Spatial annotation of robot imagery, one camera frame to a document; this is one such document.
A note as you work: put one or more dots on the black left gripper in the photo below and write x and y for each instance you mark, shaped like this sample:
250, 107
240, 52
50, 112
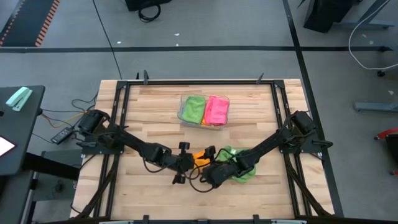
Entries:
183, 163

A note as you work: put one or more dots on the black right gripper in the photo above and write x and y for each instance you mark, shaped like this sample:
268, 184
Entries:
219, 172

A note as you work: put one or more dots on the green microfiber towel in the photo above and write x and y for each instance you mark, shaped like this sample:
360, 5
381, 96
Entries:
193, 109
245, 177

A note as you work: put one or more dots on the clear plastic bin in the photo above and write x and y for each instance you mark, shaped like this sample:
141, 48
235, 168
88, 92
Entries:
179, 115

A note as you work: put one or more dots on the pink microfiber towel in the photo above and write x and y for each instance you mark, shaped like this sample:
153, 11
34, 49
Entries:
216, 110

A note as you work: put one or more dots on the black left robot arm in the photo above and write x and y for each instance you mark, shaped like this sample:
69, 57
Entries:
133, 143

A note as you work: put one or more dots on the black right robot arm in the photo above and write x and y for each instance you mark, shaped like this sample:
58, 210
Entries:
270, 140

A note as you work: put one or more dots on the black power adapter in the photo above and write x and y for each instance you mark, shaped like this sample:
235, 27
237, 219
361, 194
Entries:
62, 136

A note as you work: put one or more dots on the black desk base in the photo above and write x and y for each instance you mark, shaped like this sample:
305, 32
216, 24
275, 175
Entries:
49, 165

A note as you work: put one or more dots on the black equipment box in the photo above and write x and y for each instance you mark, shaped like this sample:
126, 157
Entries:
133, 3

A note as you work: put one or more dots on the black side desk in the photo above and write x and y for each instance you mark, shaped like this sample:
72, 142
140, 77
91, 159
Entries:
18, 130

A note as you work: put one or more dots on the grey desk foot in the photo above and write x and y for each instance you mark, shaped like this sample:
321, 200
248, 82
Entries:
376, 106

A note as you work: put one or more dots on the red chair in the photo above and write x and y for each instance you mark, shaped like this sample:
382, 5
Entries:
387, 133

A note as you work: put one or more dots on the mint green stapler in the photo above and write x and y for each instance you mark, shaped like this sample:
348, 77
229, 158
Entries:
18, 98

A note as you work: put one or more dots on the black caster wheel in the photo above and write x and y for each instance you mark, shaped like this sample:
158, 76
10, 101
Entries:
381, 73

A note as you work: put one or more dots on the black cabinet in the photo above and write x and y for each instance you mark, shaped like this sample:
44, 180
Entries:
326, 14

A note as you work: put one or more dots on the grey desk leg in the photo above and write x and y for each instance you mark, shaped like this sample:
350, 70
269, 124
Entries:
367, 23

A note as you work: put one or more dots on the black mat orange striped edge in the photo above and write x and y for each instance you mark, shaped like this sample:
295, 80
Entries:
28, 21

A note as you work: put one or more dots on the black table edge bracket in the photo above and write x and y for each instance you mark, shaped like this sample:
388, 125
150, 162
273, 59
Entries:
256, 219
145, 219

